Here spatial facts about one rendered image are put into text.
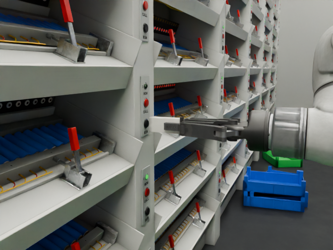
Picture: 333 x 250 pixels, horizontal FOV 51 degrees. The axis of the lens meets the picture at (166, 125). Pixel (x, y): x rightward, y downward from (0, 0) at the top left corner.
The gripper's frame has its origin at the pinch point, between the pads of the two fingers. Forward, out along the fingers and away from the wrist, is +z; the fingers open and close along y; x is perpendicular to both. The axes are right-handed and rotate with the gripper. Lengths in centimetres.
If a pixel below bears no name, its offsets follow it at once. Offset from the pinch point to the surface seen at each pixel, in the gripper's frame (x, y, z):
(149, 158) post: -8.1, 2.2, 4.8
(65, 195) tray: -7.0, -24.9, 5.9
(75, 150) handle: -1.2, -21.0, 6.7
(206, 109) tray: -4, 64, 9
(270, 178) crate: -50, 132, -11
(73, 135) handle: 1.1, -21.1, 6.8
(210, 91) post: 3, 65, 8
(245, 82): 4, 135, 6
